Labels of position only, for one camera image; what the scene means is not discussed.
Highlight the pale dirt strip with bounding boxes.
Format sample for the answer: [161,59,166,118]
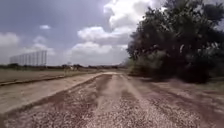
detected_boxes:
[0,72,104,115]

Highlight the distant low tree line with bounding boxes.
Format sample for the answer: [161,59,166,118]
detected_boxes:
[0,62,129,71]

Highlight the brown gravel road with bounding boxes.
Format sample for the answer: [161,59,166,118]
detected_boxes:
[0,71,224,128]

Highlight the dry grass field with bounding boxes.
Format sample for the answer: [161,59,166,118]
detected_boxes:
[0,68,101,84]

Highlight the tall pale fence structure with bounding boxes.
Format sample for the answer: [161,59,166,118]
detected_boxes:
[9,50,48,67]

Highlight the large dark green trees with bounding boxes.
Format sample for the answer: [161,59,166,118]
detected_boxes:
[125,0,224,84]

